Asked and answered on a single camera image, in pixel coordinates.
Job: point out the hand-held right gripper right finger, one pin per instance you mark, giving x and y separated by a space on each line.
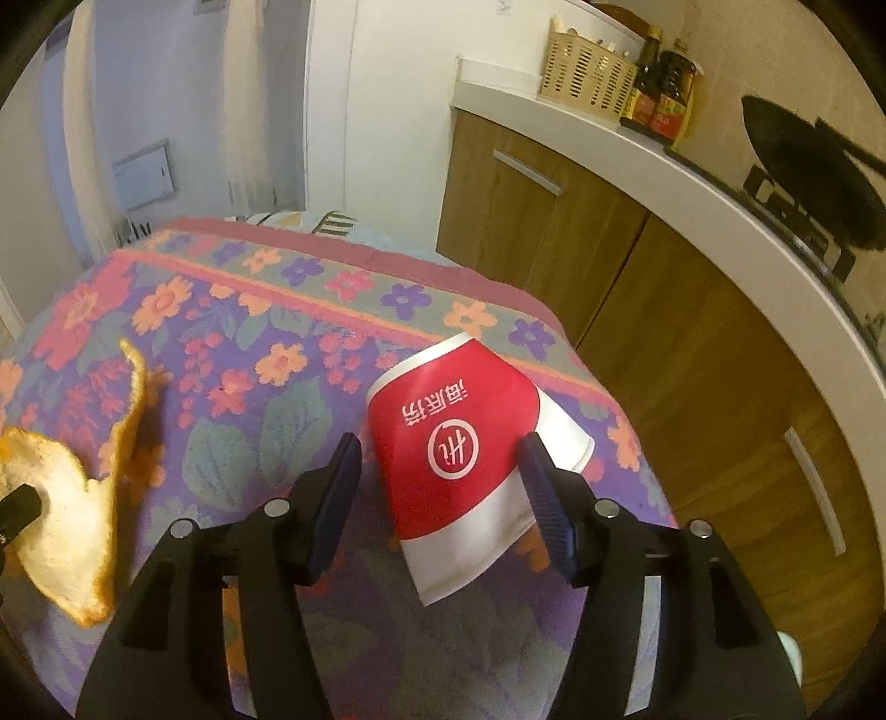
548 512

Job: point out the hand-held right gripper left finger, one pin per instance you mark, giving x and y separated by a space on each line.
338 498

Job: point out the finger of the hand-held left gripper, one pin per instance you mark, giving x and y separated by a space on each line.
17 511

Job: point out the red and white paper cup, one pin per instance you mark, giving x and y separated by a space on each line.
450 443

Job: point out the floral blanket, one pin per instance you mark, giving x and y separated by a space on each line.
242 311

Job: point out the wooden kitchen cabinet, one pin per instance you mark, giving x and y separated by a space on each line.
623 277

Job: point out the striped cloth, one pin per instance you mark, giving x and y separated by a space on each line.
311 220

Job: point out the black glass gas stove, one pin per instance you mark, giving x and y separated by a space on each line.
796 214

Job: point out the black wok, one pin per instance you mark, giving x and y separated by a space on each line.
810 173

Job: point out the dark sauce bottle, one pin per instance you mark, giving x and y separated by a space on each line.
640 90

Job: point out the beige perforated plastic basket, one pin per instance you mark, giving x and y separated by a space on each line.
588 73

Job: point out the white wall panel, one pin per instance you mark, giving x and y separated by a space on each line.
144 174

